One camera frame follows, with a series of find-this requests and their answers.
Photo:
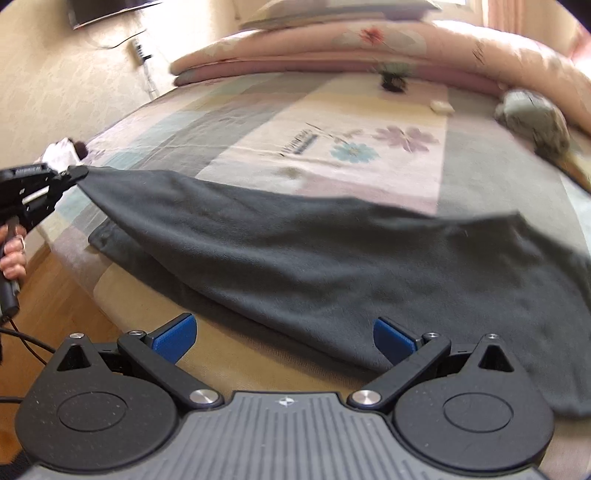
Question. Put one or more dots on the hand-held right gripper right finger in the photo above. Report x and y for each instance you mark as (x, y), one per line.
(392, 341)

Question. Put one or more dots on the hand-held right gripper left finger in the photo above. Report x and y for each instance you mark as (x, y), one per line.
(178, 337)

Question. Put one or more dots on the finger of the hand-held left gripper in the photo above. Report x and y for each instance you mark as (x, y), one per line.
(48, 201)
(74, 174)

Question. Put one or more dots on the dark grey pants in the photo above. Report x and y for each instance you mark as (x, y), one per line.
(323, 267)

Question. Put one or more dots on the person's left hand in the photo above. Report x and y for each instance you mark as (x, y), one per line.
(14, 258)

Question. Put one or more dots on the white cloth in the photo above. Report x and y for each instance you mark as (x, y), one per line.
(60, 154)

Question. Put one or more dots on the white power strip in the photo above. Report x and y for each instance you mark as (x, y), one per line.
(140, 50)

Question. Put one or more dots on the floral patchwork bed sheet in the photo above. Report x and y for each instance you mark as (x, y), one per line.
(258, 124)

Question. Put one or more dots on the pink folded blanket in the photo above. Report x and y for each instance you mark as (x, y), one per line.
(277, 71)

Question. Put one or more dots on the white earbuds case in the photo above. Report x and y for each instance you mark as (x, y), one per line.
(442, 106)

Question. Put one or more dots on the grey bundled garment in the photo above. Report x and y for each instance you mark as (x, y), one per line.
(531, 122)

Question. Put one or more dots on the black hair claw clip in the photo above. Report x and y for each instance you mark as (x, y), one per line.
(393, 82)

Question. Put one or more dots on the floral quilt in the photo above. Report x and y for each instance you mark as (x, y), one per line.
(415, 41)

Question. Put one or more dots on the wall television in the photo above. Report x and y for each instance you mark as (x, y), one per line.
(111, 11)

